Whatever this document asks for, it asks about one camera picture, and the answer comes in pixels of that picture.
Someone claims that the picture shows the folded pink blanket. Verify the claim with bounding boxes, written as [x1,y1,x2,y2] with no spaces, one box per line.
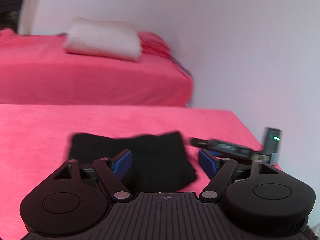
[138,31,171,58]

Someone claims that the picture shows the far bed with pink cover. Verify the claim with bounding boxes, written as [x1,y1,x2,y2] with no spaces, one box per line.
[1,29,193,106]

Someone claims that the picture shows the cream embossed pillow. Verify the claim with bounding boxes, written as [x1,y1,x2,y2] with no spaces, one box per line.
[62,18,142,62]

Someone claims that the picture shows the pale pink curtain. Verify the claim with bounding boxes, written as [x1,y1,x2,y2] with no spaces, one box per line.
[17,0,40,35]

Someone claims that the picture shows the black pants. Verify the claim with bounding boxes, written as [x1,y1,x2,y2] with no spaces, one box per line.
[68,132,197,194]

